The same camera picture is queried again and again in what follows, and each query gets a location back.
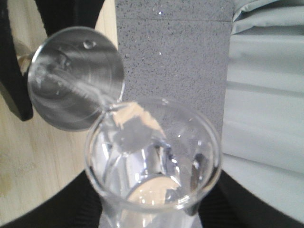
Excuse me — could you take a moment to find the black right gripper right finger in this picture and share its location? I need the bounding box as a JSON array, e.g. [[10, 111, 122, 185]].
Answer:
[[199, 171, 304, 228]]

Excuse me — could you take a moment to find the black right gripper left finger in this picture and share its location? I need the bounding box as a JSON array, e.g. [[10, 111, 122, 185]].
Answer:
[[1, 171, 102, 228]]

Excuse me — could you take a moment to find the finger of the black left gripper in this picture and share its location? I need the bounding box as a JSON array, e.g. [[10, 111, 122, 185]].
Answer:
[[0, 0, 33, 121], [35, 0, 104, 37]]

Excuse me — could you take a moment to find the steel double jigger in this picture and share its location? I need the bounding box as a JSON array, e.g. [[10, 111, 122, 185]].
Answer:
[[27, 26, 124, 131]]

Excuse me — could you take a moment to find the clear glass beaker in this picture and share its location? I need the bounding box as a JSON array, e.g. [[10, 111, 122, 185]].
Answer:
[[85, 98, 222, 228]]

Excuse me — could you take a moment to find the grey curtain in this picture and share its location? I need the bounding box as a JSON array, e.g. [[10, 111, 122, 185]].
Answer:
[[222, 0, 304, 222]]

